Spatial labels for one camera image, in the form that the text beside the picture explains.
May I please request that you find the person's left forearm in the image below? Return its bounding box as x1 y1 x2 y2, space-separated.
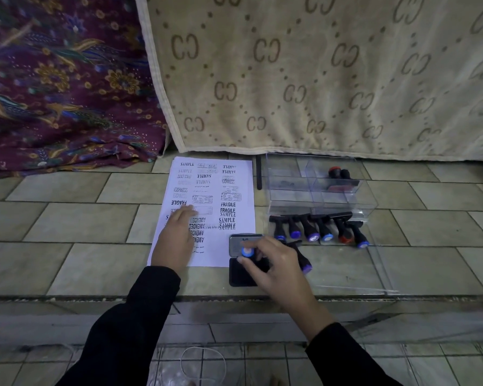
56 266 182 386

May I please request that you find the white stamped paper sheet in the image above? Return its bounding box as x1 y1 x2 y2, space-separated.
147 157 257 268

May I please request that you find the clear plastic organizer box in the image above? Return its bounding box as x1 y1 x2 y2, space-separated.
266 153 379 221

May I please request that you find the black ink pad case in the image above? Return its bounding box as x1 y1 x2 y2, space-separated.
229 234 271 288

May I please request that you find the red-capped rubber stamp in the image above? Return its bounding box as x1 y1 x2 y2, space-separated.
327 166 349 193

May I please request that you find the person's right forearm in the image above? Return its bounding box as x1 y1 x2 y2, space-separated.
305 322 404 386

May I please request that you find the single black blue-tipped stamp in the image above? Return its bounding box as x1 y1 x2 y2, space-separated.
288 241 313 274

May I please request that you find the beige patterned blanket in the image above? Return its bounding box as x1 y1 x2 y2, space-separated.
135 0 483 162

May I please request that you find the row of black handle stamps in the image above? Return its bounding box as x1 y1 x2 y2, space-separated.
269 213 370 250

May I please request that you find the person's right hand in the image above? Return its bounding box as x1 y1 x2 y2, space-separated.
237 236 335 342

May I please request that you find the clear plastic lid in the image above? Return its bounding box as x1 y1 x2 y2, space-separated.
317 244 400 295

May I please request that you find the white cable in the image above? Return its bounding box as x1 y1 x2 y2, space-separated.
180 347 227 386

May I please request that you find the person's left hand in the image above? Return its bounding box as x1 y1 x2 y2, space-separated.
151 205 199 276

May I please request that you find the purple floral cloth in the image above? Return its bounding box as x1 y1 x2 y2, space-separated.
0 0 170 180

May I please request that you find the black-capped rubber stamp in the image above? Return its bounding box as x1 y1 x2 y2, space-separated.
340 169 361 193

